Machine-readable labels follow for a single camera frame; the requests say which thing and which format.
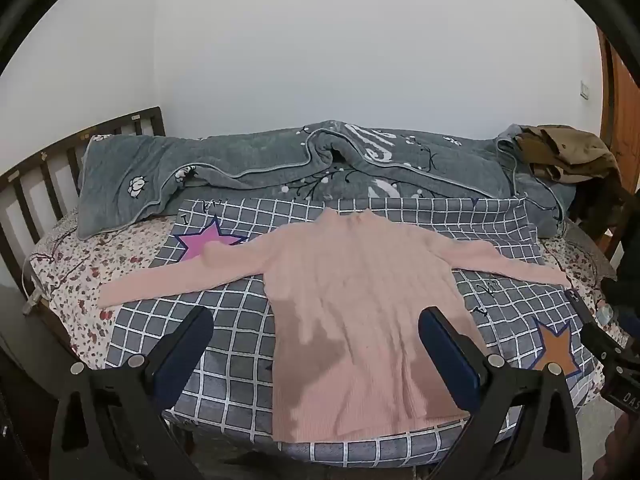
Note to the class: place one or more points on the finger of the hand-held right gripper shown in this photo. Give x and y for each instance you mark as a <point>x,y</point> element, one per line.
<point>592,322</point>

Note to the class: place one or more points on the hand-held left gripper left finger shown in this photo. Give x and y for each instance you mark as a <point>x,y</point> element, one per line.
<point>181,352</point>

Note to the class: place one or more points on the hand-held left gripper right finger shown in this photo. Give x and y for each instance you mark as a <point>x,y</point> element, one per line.
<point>450,355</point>

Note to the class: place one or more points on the pink knit sweater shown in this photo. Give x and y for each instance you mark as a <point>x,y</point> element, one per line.
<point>350,300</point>

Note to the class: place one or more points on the grey checked blanket with stars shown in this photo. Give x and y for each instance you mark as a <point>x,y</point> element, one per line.
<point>235,340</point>

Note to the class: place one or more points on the floral bed sheet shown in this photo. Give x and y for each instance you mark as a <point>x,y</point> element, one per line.
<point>75,275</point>

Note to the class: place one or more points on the brown jacket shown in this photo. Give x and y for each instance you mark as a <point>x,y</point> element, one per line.
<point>565,155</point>

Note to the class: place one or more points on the grey floral quilt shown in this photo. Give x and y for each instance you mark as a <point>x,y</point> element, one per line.
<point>240,170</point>

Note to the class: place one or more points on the wooden door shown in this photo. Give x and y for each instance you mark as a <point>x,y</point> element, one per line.
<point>622,110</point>

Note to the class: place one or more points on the dark wooden headboard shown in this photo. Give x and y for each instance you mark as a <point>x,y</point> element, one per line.
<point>35,180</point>

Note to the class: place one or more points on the white wall switch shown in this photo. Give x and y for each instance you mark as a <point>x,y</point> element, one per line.
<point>584,89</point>

